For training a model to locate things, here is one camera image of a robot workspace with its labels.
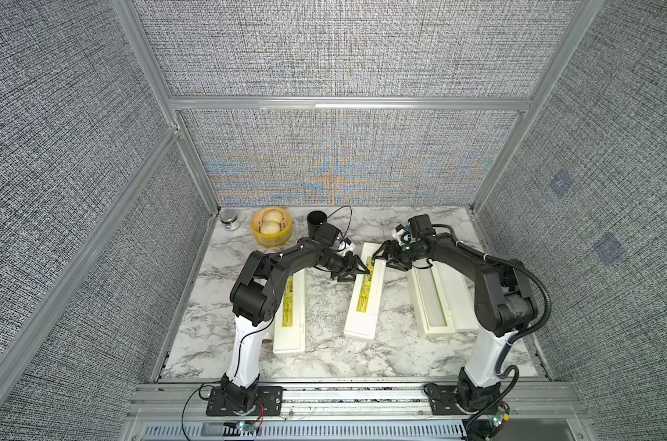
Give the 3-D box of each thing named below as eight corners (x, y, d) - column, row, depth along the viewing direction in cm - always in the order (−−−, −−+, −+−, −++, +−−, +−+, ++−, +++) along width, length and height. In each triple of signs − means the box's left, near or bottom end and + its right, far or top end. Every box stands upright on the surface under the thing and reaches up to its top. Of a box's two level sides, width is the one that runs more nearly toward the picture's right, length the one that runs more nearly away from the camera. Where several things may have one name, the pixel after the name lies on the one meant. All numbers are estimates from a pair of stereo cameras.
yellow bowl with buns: (249, 246, 108) (246, 238, 104) (256, 214, 119) (254, 206, 115) (289, 246, 108) (287, 238, 104) (293, 214, 119) (291, 206, 115)
